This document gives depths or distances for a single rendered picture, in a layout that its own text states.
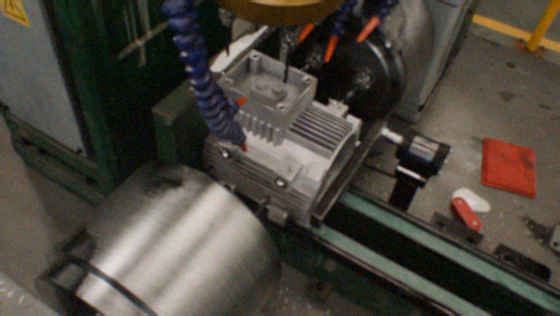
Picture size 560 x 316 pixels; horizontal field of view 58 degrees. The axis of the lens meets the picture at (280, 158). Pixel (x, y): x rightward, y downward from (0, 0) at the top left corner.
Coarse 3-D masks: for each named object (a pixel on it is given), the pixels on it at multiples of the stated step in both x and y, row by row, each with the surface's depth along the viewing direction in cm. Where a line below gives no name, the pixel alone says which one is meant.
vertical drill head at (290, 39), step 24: (216, 0) 60; (240, 0) 57; (264, 0) 56; (288, 0) 57; (312, 0) 57; (336, 0) 60; (264, 24) 59; (288, 24) 59; (288, 48) 64; (312, 48) 73; (288, 72) 68
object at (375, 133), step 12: (384, 120) 89; (372, 132) 87; (360, 144) 85; (372, 144) 86; (360, 156) 83; (348, 168) 81; (336, 180) 79; (348, 180) 80; (336, 192) 78; (324, 204) 76; (312, 216) 75; (324, 216) 75
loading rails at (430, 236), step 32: (352, 192) 92; (288, 224) 86; (352, 224) 93; (384, 224) 88; (416, 224) 89; (288, 256) 92; (320, 256) 87; (352, 256) 82; (384, 256) 92; (416, 256) 89; (448, 256) 85; (480, 256) 85; (320, 288) 89; (352, 288) 88; (384, 288) 82; (416, 288) 81; (448, 288) 90; (480, 288) 86; (512, 288) 82; (544, 288) 82
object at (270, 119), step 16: (240, 64) 79; (256, 64) 80; (272, 64) 80; (224, 80) 75; (240, 80) 80; (256, 80) 81; (288, 80) 81; (304, 80) 77; (240, 96) 74; (256, 96) 78; (272, 96) 77; (288, 96) 79; (304, 96) 76; (240, 112) 76; (256, 112) 75; (272, 112) 73; (288, 112) 73; (256, 128) 77; (272, 128) 75; (288, 128) 76
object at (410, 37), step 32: (416, 0) 95; (320, 32) 92; (352, 32) 88; (384, 32) 86; (416, 32) 92; (320, 64) 93; (352, 64) 92; (384, 64) 89; (416, 64) 93; (320, 96) 102; (352, 96) 88; (384, 96) 93
